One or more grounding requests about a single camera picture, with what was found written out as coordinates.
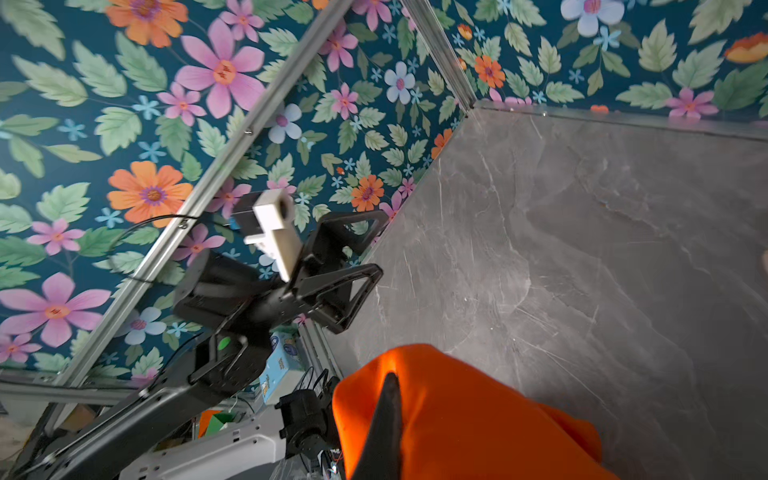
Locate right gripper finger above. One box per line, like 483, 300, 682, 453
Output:
352, 372, 402, 480

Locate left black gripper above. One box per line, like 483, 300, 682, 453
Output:
172, 211, 389, 342

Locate orange shorts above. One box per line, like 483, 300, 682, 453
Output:
332, 344, 614, 479

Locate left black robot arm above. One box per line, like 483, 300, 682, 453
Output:
14, 211, 389, 479

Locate blue tissue pack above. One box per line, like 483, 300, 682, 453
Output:
259, 331, 307, 405

